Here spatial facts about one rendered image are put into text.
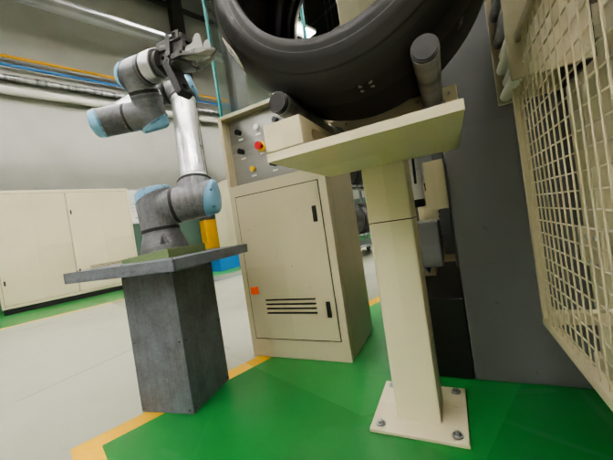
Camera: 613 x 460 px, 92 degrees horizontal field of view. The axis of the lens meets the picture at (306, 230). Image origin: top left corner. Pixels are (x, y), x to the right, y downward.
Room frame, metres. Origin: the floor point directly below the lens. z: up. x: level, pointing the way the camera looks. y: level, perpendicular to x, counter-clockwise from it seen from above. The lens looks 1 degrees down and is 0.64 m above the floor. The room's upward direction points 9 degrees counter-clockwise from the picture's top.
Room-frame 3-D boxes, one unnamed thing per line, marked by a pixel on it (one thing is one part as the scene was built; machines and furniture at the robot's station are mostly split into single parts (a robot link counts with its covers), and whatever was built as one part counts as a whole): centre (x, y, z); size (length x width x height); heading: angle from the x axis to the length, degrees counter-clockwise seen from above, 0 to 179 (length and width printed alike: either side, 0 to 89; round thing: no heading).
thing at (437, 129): (0.70, -0.18, 0.80); 0.37 x 0.36 x 0.02; 64
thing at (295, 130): (0.76, -0.06, 0.84); 0.36 x 0.09 x 0.06; 154
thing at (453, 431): (0.94, -0.28, 0.01); 0.27 x 0.27 x 0.02; 64
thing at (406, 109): (0.86, -0.26, 0.90); 0.40 x 0.03 x 0.10; 64
